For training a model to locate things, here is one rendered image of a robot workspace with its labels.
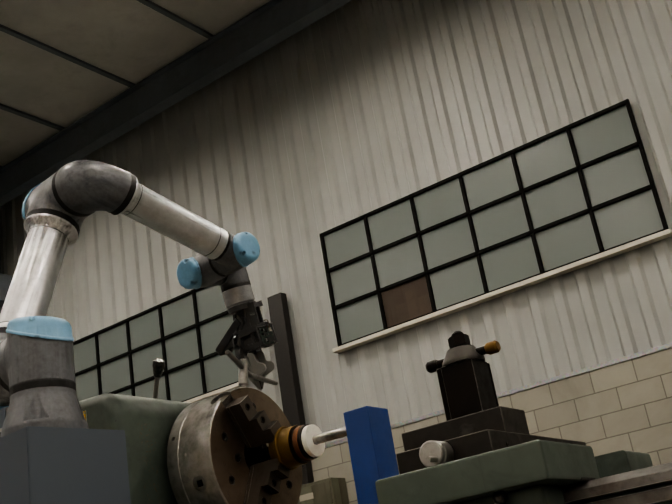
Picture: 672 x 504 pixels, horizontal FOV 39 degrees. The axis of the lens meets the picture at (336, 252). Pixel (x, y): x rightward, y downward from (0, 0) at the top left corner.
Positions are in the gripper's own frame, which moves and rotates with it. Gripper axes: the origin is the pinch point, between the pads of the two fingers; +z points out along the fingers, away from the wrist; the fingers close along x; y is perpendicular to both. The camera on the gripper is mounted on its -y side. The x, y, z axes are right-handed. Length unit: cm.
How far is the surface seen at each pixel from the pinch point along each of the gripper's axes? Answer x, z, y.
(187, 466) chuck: -37.8, 13.3, 5.0
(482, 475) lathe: -56, 27, 78
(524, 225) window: 691, -99, -157
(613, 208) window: 685, -84, -70
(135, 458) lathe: -42.6, 8.6, -3.9
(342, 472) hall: 651, 79, -412
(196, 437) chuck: -35.9, 8.1, 7.8
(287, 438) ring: -25.9, 13.9, 23.1
